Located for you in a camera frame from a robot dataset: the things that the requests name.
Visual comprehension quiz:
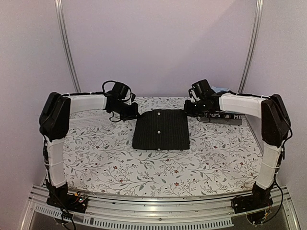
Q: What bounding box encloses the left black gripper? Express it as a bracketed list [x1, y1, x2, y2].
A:
[111, 101, 141, 121]

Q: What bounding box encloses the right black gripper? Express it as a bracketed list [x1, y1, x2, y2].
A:
[184, 98, 208, 118]

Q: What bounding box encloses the black pinstriped long sleeve shirt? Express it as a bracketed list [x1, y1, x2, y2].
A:
[132, 109, 190, 150]

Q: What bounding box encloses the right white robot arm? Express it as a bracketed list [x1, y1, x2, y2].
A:
[184, 80, 293, 209]

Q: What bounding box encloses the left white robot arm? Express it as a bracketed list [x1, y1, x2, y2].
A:
[39, 81, 140, 189]

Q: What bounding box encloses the black white printed folded shirt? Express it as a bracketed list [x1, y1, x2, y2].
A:
[209, 113, 242, 120]

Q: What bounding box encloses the light blue folded shirt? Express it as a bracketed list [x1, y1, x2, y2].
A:
[212, 86, 231, 93]

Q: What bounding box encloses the white plastic basket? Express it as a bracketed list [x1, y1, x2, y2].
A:
[69, 110, 112, 129]

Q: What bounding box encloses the floral patterned table mat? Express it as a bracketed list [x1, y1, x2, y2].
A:
[43, 96, 272, 197]

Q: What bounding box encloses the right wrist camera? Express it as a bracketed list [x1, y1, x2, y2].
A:
[188, 88, 198, 103]

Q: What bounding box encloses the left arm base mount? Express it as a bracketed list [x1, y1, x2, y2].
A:
[47, 188, 88, 213]

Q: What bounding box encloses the aluminium front rail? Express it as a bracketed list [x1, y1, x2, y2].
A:
[19, 185, 302, 230]

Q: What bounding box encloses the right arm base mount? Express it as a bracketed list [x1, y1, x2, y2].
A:
[231, 193, 273, 214]

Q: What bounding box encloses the right aluminium frame post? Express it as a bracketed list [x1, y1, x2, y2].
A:
[238, 0, 264, 93]

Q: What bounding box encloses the aluminium frame post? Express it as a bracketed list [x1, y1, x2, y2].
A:
[54, 0, 81, 93]
[238, 0, 264, 93]

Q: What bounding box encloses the left aluminium frame post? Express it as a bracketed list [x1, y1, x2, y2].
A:
[54, 0, 81, 93]

